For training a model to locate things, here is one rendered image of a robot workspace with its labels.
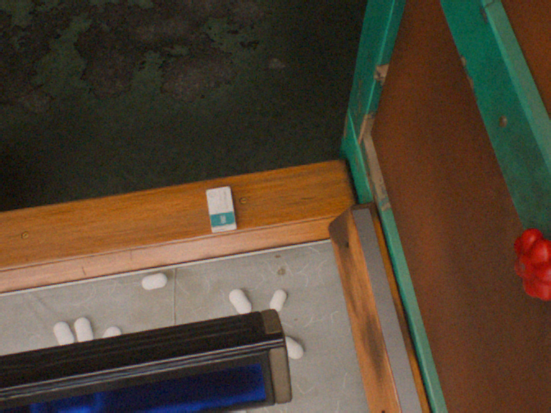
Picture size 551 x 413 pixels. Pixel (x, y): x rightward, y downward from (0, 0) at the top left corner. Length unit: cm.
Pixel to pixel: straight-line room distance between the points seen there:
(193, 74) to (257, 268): 117
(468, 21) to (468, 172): 13
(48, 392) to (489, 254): 36
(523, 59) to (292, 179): 55
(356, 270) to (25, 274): 46
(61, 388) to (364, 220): 44
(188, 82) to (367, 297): 131
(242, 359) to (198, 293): 41
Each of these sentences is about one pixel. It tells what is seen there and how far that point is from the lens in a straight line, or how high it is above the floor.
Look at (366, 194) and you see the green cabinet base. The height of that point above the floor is 82.
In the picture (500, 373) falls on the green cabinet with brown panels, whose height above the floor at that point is 106.
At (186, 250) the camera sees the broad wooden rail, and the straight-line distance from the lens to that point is 90.
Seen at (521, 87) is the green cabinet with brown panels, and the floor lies 127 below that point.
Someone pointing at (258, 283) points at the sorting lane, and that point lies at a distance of 89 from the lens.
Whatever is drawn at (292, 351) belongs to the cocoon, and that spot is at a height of 76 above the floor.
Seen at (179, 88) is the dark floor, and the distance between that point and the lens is 197.
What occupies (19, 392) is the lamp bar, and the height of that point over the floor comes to 111.
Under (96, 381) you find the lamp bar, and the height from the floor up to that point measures 111.
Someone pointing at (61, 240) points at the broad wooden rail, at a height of 76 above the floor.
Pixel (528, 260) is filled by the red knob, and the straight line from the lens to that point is 40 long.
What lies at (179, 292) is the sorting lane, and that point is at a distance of 90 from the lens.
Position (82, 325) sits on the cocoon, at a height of 76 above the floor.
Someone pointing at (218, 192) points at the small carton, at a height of 78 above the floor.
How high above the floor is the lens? 159
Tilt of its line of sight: 66 degrees down
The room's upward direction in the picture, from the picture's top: straight up
